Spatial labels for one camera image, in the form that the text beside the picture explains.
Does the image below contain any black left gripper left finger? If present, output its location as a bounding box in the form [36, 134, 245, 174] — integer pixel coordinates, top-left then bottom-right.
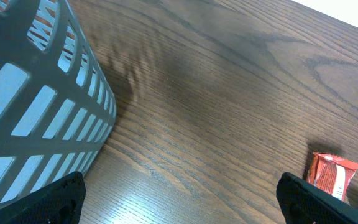
[0, 171, 86, 224]

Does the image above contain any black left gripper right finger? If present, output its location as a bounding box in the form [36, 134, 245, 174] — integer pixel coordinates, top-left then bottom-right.
[276, 172, 358, 224]

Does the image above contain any red white snack bar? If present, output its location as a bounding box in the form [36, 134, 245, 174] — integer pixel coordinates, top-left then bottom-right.
[306, 152, 358, 201]

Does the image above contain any grey plastic mesh basket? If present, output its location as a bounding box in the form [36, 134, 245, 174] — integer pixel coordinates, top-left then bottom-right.
[0, 0, 116, 209]

